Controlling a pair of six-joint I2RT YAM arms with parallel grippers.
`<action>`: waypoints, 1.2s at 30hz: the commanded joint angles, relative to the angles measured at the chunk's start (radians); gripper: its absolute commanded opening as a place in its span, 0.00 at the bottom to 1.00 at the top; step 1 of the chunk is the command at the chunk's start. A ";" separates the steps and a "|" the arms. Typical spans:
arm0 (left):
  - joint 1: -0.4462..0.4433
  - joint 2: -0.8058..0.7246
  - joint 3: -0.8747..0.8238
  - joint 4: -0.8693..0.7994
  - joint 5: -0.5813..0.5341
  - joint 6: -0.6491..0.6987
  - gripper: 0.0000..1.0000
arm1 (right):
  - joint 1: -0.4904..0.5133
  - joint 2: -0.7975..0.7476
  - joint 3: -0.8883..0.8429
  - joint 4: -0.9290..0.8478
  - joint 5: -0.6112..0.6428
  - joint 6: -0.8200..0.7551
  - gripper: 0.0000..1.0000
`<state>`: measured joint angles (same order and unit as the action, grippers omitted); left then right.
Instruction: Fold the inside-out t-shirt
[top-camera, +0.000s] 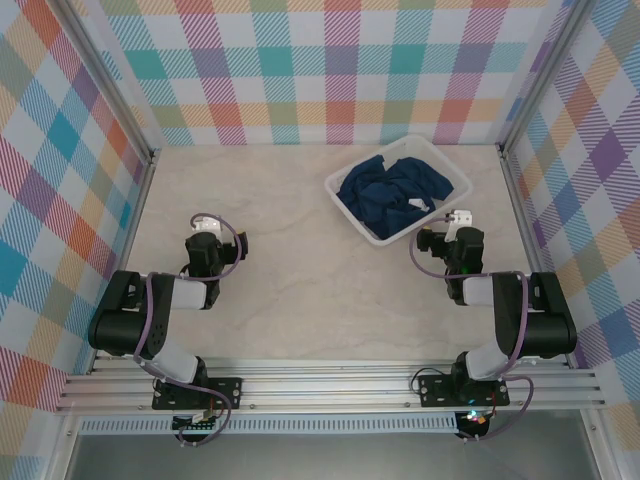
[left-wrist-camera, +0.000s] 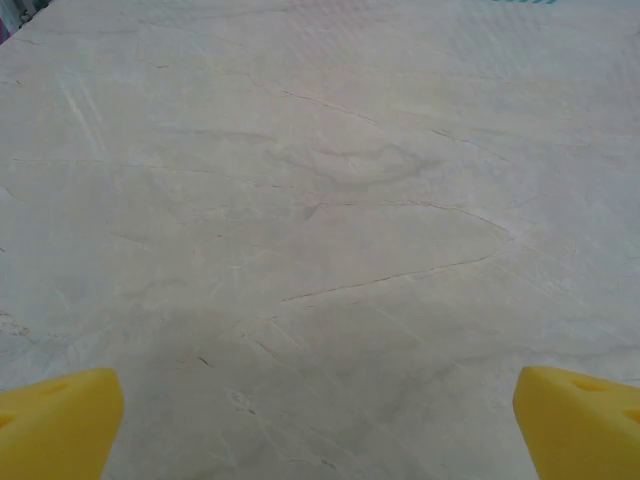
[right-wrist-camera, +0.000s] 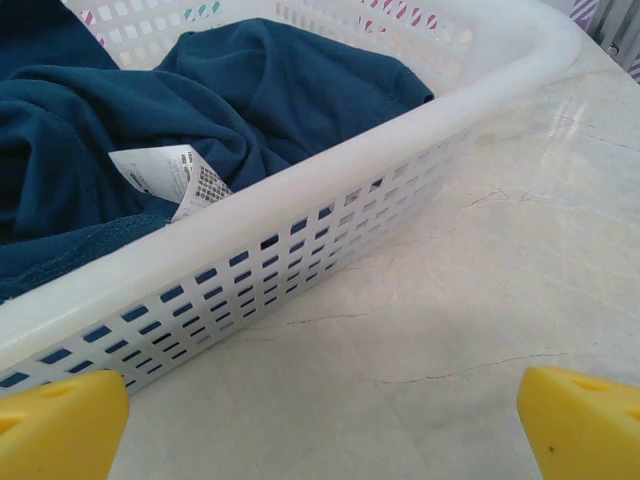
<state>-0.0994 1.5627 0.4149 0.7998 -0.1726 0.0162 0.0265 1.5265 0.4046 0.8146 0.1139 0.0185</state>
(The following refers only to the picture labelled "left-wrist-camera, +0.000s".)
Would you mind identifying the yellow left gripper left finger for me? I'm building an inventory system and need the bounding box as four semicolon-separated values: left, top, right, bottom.
0;368;125;480

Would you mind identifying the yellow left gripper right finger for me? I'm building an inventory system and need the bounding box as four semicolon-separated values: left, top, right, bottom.
513;365;640;480

